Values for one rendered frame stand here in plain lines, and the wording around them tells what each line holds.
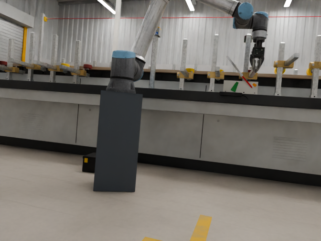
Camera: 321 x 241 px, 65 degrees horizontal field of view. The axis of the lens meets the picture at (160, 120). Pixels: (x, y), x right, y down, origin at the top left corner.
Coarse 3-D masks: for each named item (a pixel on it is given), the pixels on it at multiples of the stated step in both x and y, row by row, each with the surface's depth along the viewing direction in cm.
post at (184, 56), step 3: (183, 39) 210; (186, 39) 209; (183, 42) 210; (186, 42) 209; (183, 45) 210; (186, 45) 209; (183, 48) 210; (186, 48) 209; (183, 51) 210; (186, 51) 210; (183, 54) 210; (186, 54) 211; (183, 57) 210; (183, 60) 210; (183, 63) 210; (183, 66) 210; (180, 78) 210; (183, 78) 210; (180, 81) 210; (183, 81) 210; (180, 84) 210; (183, 84) 210; (180, 87) 210; (183, 87) 212
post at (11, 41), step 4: (12, 40) 251; (12, 44) 251; (8, 48) 251; (12, 48) 252; (8, 52) 251; (12, 52) 252; (8, 56) 251; (12, 56) 253; (8, 60) 251; (8, 64) 251; (12, 64) 253; (8, 72) 251; (8, 76) 251
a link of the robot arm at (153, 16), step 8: (152, 0) 172; (160, 0) 170; (168, 0) 173; (152, 8) 171; (160, 8) 171; (152, 16) 171; (160, 16) 174; (144, 24) 172; (152, 24) 172; (144, 32) 172; (152, 32) 174; (136, 40) 174; (144, 40) 172; (136, 48) 173; (144, 48) 174; (136, 56) 171; (144, 56) 177; (144, 64) 178; (136, 80) 182
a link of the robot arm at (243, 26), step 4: (252, 16) 161; (252, 20) 161; (236, 24) 164; (240, 24) 160; (244, 24) 160; (248, 24) 162; (252, 24) 162; (236, 28) 167; (240, 28) 166; (244, 28) 166; (248, 28) 165
